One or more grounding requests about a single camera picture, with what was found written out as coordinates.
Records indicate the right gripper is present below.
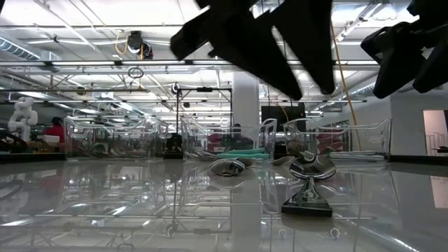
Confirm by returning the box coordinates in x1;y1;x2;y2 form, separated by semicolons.
359;0;448;100

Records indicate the clear plastic bin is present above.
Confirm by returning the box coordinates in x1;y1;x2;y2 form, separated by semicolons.
281;118;393;160
62;116;169;161
179;117;278;162

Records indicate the wooden workbench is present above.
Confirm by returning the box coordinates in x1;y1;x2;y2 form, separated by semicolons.
0;139;66;154

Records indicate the black frame stand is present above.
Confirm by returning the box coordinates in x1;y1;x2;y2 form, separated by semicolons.
174;86;234;155

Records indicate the red storage bin rack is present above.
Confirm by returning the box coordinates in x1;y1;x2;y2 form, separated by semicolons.
314;128;351;155

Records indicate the pale pink door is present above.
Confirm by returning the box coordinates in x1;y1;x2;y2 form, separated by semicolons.
422;109;448;157

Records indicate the yellow floor cable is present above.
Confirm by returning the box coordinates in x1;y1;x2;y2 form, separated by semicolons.
330;20;362;152

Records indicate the silver ceiling air duct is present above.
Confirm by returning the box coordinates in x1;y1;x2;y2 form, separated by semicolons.
346;82;377;98
0;37;62;73

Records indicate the white square column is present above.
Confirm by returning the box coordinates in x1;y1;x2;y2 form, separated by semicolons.
232;71;261;151

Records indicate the teal white striped spoon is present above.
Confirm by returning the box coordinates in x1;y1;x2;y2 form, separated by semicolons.
209;157;256;178

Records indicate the white box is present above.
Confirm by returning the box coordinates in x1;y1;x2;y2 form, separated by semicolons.
36;134;61;144

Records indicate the white humanoid robot figure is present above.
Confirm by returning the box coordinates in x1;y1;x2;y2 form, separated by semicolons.
6;97;39;143

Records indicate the black monitor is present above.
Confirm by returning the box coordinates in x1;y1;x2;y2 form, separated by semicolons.
260;105;307;133

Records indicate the black metal spoon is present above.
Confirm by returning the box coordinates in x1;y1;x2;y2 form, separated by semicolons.
281;149;337;218

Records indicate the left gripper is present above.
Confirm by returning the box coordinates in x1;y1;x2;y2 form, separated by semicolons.
169;0;305;102

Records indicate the black ceiling cable reel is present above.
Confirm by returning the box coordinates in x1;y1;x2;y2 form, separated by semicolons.
125;30;155;60

